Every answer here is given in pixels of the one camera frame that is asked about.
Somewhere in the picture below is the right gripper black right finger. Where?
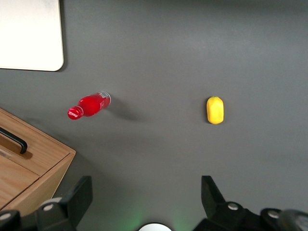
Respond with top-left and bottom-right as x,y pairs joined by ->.
194,175 -> 263,231

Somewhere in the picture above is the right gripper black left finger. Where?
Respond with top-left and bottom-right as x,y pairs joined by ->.
36,175 -> 93,231

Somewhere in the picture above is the red soda can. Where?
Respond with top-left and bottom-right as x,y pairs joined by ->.
67,90 -> 112,120

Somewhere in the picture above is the cream plastic tray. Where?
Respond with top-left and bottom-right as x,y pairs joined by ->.
0,0 -> 64,72

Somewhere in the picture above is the wooden upper drawer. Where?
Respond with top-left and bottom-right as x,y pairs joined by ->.
0,134 -> 49,176

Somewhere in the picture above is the wooden drawer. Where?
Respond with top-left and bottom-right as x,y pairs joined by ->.
0,134 -> 49,176
0,112 -> 70,159

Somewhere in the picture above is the wooden drawer cabinet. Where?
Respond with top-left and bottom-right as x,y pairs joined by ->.
0,107 -> 77,212

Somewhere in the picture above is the wooden lower drawer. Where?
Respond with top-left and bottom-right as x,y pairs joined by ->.
0,112 -> 70,159

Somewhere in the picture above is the yellow lemon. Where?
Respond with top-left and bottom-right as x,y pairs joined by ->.
206,96 -> 225,125

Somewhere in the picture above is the black upper drawer handle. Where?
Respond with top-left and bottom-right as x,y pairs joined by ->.
0,127 -> 28,154

